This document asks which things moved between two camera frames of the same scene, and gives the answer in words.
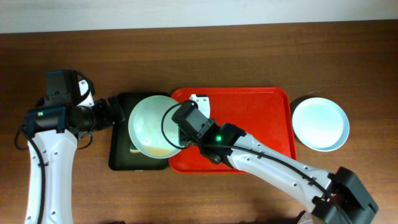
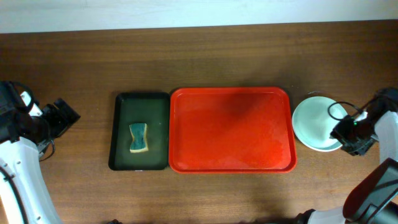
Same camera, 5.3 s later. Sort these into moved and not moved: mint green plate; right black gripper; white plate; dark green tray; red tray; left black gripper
Moved: mint green plate; right black gripper; white plate; left black gripper
Not moved: red tray; dark green tray
